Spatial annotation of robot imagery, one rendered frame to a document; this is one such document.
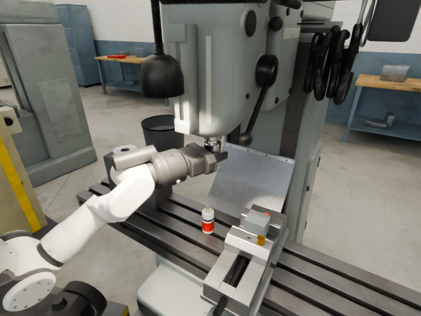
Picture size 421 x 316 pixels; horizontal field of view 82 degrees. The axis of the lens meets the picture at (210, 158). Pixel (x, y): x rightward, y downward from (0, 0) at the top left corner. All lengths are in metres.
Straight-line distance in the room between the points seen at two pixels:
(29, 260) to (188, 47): 0.48
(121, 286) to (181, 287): 1.11
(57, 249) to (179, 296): 0.42
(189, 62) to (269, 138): 0.60
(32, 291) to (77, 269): 1.59
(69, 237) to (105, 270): 1.51
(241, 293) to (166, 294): 0.30
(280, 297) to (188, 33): 0.66
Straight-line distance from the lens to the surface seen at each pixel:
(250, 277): 0.68
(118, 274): 2.02
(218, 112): 0.52
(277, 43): 0.66
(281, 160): 1.02
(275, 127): 0.99
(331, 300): 0.79
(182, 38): 0.49
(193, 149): 0.65
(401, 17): 0.72
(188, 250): 0.82
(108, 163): 1.00
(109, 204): 0.53
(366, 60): 4.73
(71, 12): 7.80
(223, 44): 0.50
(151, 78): 0.40
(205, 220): 0.82
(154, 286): 0.89
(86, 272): 2.11
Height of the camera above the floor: 1.55
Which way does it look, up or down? 28 degrees down
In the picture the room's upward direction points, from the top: straight up
